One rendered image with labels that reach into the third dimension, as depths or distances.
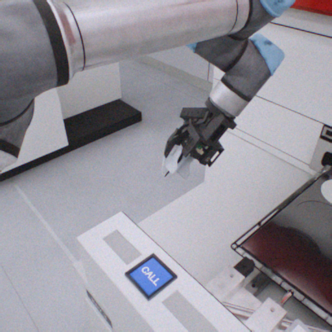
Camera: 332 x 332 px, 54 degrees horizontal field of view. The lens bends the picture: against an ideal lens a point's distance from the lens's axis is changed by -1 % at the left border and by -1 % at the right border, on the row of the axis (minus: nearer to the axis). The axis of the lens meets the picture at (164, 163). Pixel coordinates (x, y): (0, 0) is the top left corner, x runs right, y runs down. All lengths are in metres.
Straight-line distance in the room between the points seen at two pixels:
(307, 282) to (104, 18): 0.50
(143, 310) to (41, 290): 1.25
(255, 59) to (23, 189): 1.83
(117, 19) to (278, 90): 0.61
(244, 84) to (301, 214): 0.29
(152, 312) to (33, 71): 0.34
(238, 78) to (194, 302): 0.40
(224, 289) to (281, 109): 0.54
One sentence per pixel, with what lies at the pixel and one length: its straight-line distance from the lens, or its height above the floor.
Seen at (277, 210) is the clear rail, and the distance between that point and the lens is 0.72.
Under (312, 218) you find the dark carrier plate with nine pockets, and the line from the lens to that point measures 0.73.
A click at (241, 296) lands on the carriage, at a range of 0.61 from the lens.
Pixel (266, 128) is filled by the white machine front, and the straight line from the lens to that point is 0.99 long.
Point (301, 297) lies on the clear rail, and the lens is 0.61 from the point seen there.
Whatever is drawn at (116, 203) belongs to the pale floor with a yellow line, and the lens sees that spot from 2.00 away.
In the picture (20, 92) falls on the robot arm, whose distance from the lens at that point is 0.38.
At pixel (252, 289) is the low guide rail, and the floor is 0.85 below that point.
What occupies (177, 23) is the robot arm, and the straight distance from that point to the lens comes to 0.43.
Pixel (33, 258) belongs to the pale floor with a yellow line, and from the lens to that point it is 1.84.
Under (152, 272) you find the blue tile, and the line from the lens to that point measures 0.52.
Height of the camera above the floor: 1.39
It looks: 38 degrees down
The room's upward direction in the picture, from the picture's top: straight up
